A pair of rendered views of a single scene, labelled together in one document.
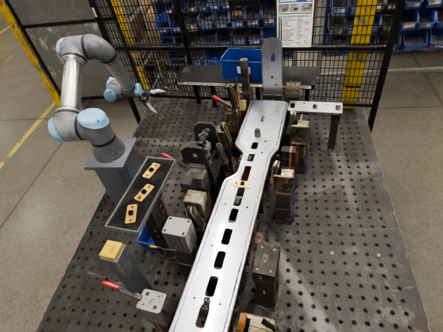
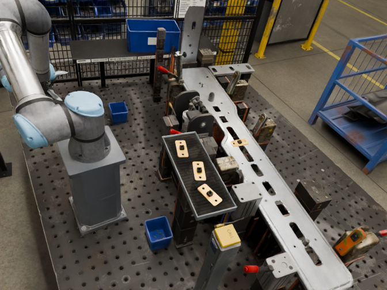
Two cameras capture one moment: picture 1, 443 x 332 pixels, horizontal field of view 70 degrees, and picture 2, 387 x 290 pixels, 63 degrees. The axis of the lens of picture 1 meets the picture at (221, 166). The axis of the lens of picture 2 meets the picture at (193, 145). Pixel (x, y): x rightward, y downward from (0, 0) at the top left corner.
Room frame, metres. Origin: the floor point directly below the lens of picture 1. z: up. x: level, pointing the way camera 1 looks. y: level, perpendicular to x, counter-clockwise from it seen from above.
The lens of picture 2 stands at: (0.43, 0.92, 1.97)
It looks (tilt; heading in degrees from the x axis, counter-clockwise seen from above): 44 degrees down; 308
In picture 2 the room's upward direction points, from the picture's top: 11 degrees clockwise
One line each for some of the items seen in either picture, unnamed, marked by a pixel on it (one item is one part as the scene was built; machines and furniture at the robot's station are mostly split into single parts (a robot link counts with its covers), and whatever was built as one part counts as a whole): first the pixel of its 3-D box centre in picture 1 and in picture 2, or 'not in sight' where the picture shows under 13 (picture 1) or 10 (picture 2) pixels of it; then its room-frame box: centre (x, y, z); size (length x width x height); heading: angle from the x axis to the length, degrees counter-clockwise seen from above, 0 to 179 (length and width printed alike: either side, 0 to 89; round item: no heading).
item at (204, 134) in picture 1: (208, 171); (189, 143); (1.11, 0.07, 0.94); 0.18 x 0.13 x 0.49; 156
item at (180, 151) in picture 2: (151, 169); (181, 147); (0.96, 0.29, 1.17); 0.08 x 0.04 x 0.01; 146
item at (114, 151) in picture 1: (106, 144); (88, 138); (1.21, 0.52, 1.15); 0.15 x 0.15 x 0.10
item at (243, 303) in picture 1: (222, 289); (276, 238); (0.55, 0.09, 0.84); 0.17 x 0.06 x 0.29; 66
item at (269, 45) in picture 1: (271, 67); (191, 35); (1.60, -0.38, 1.17); 0.12 x 0.01 x 0.34; 66
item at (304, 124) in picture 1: (298, 148); (233, 106); (1.23, -0.43, 0.87); 0.12 x 0.09 x 0.35; 66
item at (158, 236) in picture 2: (151, 238); (158, 233); (0.92, 0.41, 0.74); 0.11 x 0.10 x 0.09; 156
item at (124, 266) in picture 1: (133, 279); (212, 270); (0.62, 0.42, 0.92); 0.08 x 0.08 x 0.44; 66
